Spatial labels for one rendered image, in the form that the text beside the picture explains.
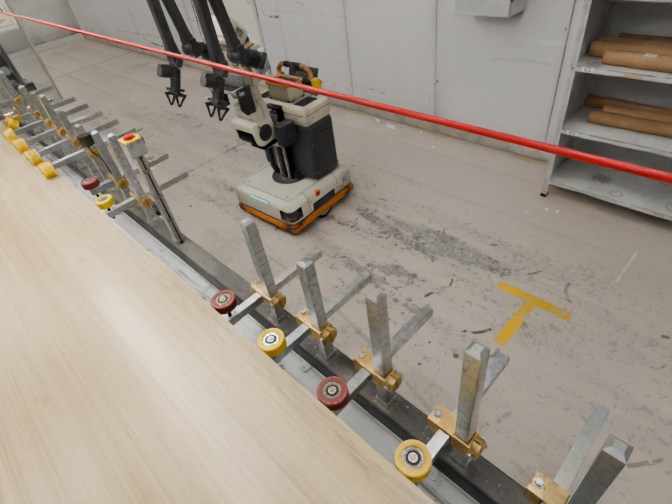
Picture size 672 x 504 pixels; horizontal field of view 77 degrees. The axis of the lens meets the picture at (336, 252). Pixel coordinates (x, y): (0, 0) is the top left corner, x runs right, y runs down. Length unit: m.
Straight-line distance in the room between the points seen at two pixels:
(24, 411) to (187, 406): 0.46
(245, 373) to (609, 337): 1.86
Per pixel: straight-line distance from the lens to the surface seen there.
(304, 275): 1.13
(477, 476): 1.25
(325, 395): 1.12
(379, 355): 1.10
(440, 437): 1.14
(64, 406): 1.41
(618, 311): 2.66
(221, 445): 1.13
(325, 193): 3.06
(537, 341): 2.40
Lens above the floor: 1.86
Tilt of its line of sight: 41 degrees down
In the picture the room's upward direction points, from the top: 10 degrees counter-clockwise
